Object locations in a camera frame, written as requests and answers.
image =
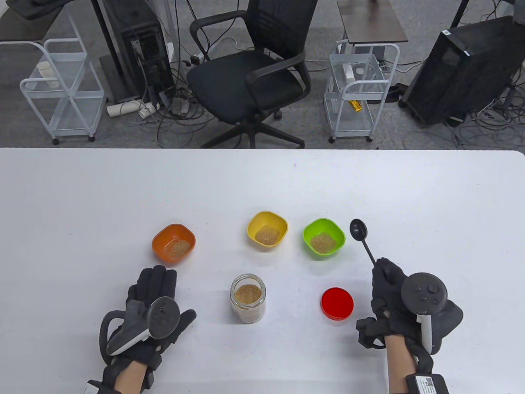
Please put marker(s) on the person's right hand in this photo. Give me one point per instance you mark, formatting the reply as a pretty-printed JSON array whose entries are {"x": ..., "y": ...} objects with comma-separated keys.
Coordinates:
[{"x": 387, "y": 287}]

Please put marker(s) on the person's left hand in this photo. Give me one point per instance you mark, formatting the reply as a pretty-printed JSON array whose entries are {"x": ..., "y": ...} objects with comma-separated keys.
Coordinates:
[{"x": 158, "y": 283}]

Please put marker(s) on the red jar lid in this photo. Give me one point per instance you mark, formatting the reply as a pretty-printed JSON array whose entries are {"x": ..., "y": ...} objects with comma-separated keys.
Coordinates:
[{"x": 337, "y": 303}]

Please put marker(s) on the orange plastic dish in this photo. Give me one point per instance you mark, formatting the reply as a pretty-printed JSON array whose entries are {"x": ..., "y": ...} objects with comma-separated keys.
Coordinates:
[{"x": 172, "y": 232}]

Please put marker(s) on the black spoon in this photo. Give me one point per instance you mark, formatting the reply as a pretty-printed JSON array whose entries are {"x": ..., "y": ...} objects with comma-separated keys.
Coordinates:
[{"x": 358, "y": 229}]

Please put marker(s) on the green plastic dish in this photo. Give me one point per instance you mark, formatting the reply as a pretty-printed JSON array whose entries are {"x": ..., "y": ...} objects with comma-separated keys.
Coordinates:
[{"x": 324, "y": 225}]

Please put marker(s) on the clear glass jar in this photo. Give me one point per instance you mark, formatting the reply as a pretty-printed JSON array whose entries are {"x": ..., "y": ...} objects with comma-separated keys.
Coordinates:
[{"x": 248, "y": 314}]

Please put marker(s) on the yellow plastic dish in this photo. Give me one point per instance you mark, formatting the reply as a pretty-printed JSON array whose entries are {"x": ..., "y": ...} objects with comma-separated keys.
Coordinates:
[{"x": 258, "y": 221}]

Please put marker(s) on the person's right forearm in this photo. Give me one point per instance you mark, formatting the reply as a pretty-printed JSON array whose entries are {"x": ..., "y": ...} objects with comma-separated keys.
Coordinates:
[{"x": 400, "y": 361}]

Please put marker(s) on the grey motion controller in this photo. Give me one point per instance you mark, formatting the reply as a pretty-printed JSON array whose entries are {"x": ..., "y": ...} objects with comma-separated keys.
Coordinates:
[
  {"x": 162, "y": 318},
  {"x": 424, "y": 291}
]

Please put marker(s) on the black wrist sensor box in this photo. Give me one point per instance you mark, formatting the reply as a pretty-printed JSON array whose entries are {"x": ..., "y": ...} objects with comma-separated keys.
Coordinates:
[
  {"x": 96, "y": 387},
  {"x": 426, "y": 383}
]

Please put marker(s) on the white plug adapter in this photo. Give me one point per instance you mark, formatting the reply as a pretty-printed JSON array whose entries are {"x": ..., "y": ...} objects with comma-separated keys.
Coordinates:
[{"x": 144, "y": 112}]

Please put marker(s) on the white tube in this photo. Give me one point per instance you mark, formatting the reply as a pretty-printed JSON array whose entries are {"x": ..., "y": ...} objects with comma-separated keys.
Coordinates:
[{"x": 123, "y": 108}]

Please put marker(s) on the yellow snack packet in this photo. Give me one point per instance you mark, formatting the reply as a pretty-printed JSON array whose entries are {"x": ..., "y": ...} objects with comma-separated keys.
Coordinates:
[{"x": 356, "y": 106}]

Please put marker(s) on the black office chair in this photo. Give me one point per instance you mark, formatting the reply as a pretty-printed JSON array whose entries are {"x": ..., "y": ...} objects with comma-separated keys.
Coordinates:
[{"x": 242, "y": 86}]

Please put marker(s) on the black computer tower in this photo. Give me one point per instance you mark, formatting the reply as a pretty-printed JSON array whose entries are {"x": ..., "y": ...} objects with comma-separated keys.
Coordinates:
[
  {"x": 139, "y": 41},
  {"x": 459, "y": 69}
]

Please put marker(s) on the white paper cup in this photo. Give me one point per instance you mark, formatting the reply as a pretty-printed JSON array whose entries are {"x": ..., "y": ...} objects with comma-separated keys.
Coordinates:
[{"x": 45, "y": 69}]

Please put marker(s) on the grey desk leg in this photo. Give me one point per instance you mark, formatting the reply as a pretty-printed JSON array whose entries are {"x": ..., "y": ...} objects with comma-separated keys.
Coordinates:
[{"x": 108, "y": 41}]

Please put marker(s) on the small brown table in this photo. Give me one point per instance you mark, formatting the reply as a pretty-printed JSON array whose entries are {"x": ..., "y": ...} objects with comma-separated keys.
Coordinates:
[{"x": 369, "y": 24}]

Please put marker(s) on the dark desk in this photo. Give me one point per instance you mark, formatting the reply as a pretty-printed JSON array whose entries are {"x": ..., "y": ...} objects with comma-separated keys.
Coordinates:
[{"x": 24, "y": 28}]

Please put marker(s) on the black bag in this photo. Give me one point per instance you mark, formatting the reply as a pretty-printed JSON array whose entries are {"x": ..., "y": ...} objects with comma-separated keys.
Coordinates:
[{"x": 37, "y": 7}]

